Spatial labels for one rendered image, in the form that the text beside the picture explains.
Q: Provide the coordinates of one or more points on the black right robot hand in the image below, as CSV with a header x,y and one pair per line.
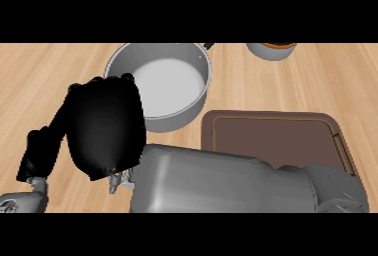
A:
x,y
104,130

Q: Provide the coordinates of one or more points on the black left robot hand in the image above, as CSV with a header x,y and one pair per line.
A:
x,y
38,153

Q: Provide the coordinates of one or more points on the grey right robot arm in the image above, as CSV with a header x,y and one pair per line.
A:
x,y
221,183

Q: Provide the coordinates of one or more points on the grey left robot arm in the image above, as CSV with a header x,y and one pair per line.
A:
x,y
23,201

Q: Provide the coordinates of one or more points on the grey metal pot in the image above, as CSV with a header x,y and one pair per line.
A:
x,y
169,83

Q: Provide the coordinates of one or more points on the brown tray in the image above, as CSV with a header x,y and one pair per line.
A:
x,y
270,136

